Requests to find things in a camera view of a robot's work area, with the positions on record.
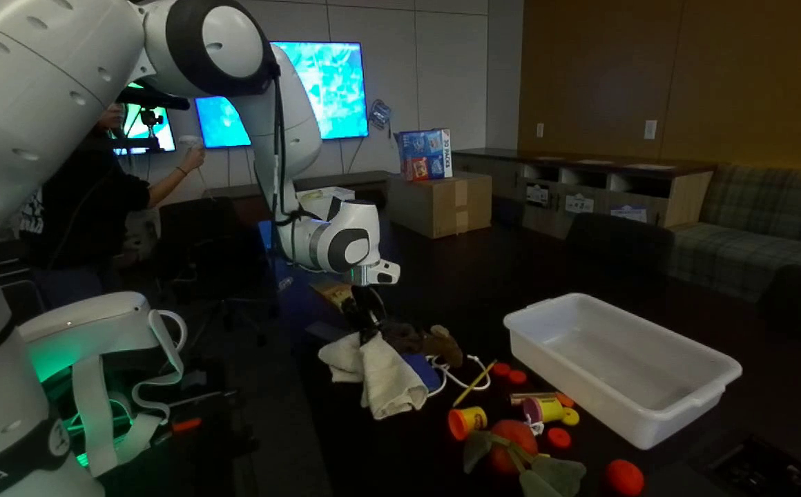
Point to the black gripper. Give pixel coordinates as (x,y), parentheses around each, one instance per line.
(366,307)

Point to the white towel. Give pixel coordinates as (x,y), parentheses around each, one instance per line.
(390,382)

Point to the orange toy cup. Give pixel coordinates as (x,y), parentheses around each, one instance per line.
(465,420)

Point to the red toy tomato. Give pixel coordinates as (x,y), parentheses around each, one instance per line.
(512,438)

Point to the red toy disc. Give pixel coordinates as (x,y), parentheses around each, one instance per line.
(625,478)

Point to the brown plush toy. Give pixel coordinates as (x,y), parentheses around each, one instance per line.
(436,342)

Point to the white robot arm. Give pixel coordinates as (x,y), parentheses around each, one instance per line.
(63,72)

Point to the cardboard box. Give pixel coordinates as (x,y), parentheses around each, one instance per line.
(440,208)

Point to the blue printed carton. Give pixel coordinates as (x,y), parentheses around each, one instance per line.
(427,154)

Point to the wooden shelf unit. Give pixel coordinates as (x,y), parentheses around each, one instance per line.
(546,191)

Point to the clear plastic bin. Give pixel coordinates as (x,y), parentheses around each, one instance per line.
(636,376)

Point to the person in dark clothes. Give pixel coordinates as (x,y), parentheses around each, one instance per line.
(86,210)

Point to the green plaid sofa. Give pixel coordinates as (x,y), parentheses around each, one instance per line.
(749,227)

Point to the large wall screen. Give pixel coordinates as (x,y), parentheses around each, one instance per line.
(333,75)

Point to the small wall screen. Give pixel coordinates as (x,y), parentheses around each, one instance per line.
(144,132)

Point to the black camera on stand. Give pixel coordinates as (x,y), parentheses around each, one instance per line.
(154,99)

